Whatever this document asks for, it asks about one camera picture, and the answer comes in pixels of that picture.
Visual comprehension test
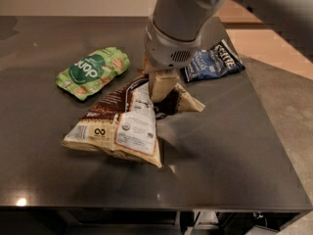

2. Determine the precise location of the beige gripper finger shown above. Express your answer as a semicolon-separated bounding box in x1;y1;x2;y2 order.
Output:
142;53;154;74
149;70;179;103

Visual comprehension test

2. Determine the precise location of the brown chip bag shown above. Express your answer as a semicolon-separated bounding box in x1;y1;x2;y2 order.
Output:
62;76;204;167

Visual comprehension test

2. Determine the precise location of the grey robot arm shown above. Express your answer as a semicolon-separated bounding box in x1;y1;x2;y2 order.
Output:
143;0;313;102

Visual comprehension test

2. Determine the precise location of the blue Kettle chip bag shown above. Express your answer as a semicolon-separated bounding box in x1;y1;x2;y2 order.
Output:
185;39;246;82

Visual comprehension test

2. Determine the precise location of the green rice chip bag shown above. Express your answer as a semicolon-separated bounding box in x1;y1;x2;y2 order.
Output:
56;47;130;101

